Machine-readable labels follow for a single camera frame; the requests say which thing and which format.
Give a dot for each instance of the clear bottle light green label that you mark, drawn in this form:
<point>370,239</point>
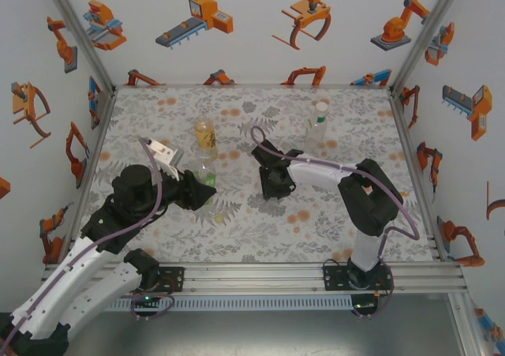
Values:
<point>210,179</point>

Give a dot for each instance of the pale yellow bottle cap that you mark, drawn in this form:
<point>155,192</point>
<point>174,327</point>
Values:
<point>218,217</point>

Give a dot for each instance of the amber plastic bottle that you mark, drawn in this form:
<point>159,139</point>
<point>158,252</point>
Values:
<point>206,141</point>

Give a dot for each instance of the clear bottle dark green label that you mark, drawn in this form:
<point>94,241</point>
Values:
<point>315,135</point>

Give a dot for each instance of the white bottle cap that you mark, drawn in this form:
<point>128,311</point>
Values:
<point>322,106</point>

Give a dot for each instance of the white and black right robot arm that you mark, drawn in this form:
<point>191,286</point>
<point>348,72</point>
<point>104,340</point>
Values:
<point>315,172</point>

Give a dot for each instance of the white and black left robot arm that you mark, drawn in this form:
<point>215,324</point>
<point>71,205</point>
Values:
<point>47,289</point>

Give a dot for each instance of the floral patterned table cover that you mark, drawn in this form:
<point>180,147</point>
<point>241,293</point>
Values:
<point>315,233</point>

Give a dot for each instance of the small circuit board green light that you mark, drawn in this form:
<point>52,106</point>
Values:
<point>363,305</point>
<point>147,298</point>

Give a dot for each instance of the aluminium side rail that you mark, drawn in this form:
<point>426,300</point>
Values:
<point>98,135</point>
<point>417,174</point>

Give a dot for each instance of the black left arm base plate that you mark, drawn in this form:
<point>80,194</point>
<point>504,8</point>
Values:
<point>175,271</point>

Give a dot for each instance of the aluminium mounting rail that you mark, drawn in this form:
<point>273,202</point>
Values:
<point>252,279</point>

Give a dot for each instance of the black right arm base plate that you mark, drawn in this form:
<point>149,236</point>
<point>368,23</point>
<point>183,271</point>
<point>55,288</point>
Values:
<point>333,279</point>

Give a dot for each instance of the aluminium frame post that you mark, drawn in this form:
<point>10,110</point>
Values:
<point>430,28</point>
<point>77,28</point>

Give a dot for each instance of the aluminium frame leg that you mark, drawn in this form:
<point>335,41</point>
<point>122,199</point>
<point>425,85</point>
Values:
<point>469,324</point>

